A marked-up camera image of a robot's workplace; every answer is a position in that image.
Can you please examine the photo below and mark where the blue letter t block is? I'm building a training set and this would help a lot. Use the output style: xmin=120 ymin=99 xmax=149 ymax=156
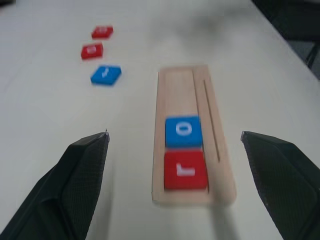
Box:
xmin=89 ymin=64 xmax=123 ymax=86

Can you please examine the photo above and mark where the red letter o block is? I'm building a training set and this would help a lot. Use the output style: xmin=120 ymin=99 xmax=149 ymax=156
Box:
xmin=80 ymin=42 xmax=105 ymax=60

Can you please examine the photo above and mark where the red letter r block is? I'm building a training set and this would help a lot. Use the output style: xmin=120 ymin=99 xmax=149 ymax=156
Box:
xmin=163 ymin=149 xmax=210 ymax=191

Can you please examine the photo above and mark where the red letter b block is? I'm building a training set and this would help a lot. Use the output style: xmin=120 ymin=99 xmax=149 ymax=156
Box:
xmin=90 ymin=25 xmax=114 ymax=40

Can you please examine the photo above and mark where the light wooden letter tray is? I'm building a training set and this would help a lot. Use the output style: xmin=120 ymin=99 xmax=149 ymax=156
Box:
xmin=151 ymin=64 xmax=238 ymax=207

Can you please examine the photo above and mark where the blue letter o block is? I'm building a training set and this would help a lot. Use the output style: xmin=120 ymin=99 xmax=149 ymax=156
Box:
xmin=164 ymin=115 xmax=203 ymax=148

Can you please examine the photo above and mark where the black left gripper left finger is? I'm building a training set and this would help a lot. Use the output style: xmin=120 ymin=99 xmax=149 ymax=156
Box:
xmin=0 ymin=131 xmax=111 ymax=240

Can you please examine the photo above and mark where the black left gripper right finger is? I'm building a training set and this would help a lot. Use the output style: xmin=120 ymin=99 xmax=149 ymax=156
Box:
xmin=240 ymin=131 xmax=320 ymax=240

